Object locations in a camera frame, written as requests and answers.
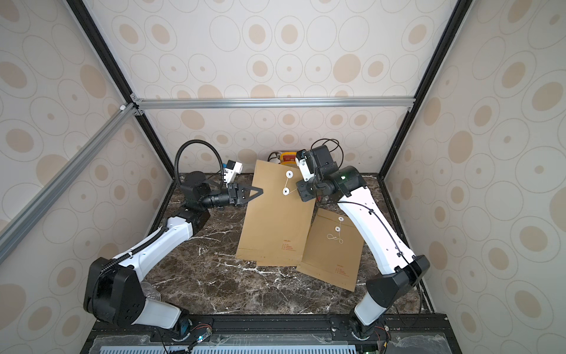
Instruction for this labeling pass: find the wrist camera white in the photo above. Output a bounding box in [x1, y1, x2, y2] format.
[295, 150, 315, 182]
[223, 160, 243, 184]

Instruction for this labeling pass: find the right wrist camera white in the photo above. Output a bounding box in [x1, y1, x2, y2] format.
[295, 150, 315, 182]

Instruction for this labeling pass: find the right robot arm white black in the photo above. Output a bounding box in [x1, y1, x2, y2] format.
[296, 145, 430, 339]

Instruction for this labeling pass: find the diagonal aluminium rail left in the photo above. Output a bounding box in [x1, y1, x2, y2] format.
[1, 103, 136, 261]

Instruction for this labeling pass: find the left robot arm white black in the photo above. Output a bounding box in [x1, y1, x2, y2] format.
[83, 171, 263, 339]

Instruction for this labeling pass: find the red toaster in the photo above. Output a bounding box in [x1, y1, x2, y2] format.
[268, 149, 307, 167]

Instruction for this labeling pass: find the brown file envelope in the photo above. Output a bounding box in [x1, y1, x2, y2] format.
[235, 160, 315, 266]
[296, 209, 364, 292]

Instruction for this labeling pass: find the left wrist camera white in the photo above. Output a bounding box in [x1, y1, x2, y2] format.
[223, 160, 243, 184]

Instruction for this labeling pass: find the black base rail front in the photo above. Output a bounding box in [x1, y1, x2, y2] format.
[81, 314, 461, 353]

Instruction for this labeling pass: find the yellow toast rear slot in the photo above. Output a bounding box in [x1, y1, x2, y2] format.
[279, 152, 296, 164]

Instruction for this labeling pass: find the clear plastic cup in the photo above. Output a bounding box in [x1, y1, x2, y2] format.
[140, 281, 162, 302]

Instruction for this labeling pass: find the black corrugated cable hose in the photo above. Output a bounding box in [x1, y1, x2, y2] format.
[174, 139, 226, 187]

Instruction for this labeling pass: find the horizontal aluminium rail back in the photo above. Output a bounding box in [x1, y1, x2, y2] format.
[134, 96, 416, 110]

